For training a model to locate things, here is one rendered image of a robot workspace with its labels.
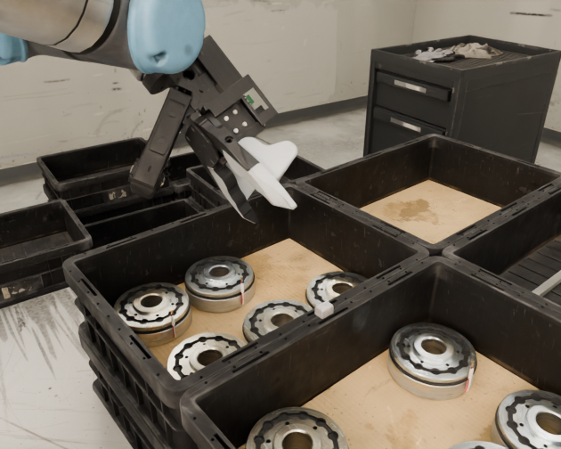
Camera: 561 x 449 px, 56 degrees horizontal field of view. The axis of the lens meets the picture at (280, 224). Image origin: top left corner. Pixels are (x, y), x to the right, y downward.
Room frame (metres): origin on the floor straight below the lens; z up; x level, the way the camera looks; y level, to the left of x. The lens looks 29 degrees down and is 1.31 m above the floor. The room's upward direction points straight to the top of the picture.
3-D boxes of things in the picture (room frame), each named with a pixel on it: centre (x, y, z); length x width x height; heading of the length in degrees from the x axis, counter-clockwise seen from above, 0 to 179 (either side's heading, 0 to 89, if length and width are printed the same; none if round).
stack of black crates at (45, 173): (1.78, 0.64, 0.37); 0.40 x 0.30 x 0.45; 124
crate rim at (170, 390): (0.59, 0.04, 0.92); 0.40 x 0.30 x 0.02; 129
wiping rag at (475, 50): (2.27, -0.80, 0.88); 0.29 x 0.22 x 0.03; 124
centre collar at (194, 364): (0.47, 0.08, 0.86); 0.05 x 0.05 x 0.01
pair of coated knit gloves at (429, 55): (2.16, -0.59, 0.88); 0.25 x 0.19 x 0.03; 124
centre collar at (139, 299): (0.58, 0.18, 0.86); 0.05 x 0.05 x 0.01
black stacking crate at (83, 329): (0.59, 0.04, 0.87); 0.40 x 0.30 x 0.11; 129
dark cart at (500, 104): (2.16, -0.73, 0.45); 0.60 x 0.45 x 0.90; 124
